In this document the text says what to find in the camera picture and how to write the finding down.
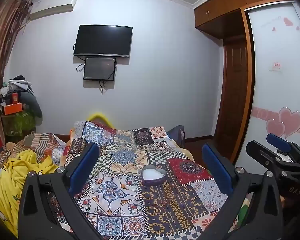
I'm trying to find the green patterned bag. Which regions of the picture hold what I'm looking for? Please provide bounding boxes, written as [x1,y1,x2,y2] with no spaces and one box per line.
[1,110,36,137]

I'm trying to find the small black wall monitor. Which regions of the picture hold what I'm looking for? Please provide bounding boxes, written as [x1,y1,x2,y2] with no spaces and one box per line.
[83,57,116,81]

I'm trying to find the brown wooden room door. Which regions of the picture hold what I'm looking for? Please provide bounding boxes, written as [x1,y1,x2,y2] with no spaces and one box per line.
[214,35,248,160]

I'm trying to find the colourful patchwork bedspread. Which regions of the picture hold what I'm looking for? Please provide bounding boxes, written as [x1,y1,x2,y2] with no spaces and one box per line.
[63,121,228,239]

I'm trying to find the purple heart-shaped tin box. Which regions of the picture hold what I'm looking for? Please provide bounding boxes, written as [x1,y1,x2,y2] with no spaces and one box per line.
[141,164,167,186]

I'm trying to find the black wall television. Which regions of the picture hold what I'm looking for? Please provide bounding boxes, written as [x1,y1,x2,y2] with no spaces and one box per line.
[74,24,133,57]

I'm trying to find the brown wooden wardrobe cabinet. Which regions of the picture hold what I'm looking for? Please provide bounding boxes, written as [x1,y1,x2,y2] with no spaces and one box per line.
[194,0,282,39]

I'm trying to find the orange box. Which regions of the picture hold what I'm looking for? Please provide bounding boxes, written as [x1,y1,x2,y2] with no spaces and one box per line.
[4,103,23,115]

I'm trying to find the white sliding door hearts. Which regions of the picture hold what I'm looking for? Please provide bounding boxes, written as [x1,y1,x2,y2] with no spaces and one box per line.
[236,2,300,170]

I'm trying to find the yellow blanket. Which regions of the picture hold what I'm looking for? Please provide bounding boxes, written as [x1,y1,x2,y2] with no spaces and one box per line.
[0,150,58,236]

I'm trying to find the dark blue bag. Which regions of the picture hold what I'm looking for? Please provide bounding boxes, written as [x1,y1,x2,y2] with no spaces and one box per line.
[166,125,185,148]

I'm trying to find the pile of clothes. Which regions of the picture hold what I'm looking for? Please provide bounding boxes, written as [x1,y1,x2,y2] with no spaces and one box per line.
[0,75,43,125]

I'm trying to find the yellow curved tube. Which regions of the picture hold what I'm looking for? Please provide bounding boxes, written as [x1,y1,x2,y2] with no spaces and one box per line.
[87,112,115,129]

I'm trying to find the white air conditioner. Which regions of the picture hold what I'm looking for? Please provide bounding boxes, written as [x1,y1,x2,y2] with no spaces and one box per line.
[30,0,77,20]

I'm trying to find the striped patterned quilt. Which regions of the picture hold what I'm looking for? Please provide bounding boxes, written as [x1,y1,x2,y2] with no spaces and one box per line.
[0,132,66,168]

